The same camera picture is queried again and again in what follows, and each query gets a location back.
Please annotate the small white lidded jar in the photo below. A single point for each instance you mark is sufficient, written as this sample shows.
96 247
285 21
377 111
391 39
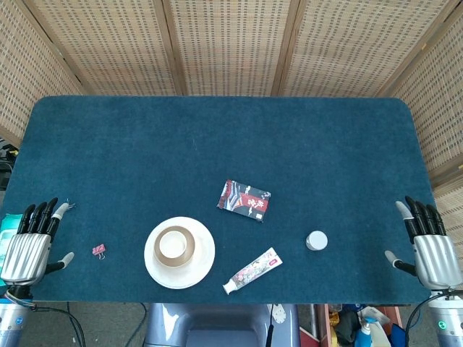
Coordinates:
317 240

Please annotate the blue binder clip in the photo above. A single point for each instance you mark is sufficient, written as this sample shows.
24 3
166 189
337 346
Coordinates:
71 206

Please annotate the bamboo folding screen panel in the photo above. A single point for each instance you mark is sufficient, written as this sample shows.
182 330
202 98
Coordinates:
231 43
354 43
108 43
21 72
441 108

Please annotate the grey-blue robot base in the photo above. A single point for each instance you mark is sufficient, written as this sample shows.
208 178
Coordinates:
217 325

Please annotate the red storage crate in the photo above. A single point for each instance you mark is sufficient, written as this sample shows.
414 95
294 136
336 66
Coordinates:
325 325

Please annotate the green wet wipes pack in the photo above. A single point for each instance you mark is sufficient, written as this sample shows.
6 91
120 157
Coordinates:
7 226

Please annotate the dark blue table mat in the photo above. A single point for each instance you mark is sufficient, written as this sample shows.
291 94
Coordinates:
253 144

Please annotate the white round plate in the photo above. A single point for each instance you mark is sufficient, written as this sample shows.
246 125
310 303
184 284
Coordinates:
173 279

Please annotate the grey metal pole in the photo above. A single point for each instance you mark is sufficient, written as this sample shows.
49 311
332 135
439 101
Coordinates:
315 321

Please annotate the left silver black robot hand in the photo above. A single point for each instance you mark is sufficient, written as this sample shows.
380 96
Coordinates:
27 256

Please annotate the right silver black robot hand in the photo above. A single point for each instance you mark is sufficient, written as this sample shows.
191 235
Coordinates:
436 258

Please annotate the red black card box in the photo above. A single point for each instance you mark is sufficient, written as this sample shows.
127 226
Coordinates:
244 200

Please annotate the white paper cup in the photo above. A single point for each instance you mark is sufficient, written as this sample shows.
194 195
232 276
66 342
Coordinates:
173 244

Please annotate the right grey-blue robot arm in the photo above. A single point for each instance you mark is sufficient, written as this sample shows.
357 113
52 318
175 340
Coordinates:
448 321

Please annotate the blue cloth bag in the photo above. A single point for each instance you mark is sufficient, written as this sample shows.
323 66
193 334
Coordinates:
399 336

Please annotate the black cloth bundle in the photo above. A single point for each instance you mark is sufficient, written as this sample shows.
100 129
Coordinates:
348 327

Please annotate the white plastic part with holes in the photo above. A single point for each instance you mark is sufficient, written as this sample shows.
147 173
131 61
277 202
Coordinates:
279 314

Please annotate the pink binder clip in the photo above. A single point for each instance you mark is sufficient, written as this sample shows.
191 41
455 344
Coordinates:
98 249

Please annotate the beige bowl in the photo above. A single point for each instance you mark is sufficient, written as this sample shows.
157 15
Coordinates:
191 246

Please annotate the blue spray bottle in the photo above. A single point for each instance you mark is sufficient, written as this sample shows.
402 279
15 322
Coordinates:
363 336

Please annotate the floral toothpaste tube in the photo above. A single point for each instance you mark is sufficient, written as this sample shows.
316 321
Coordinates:
253 270

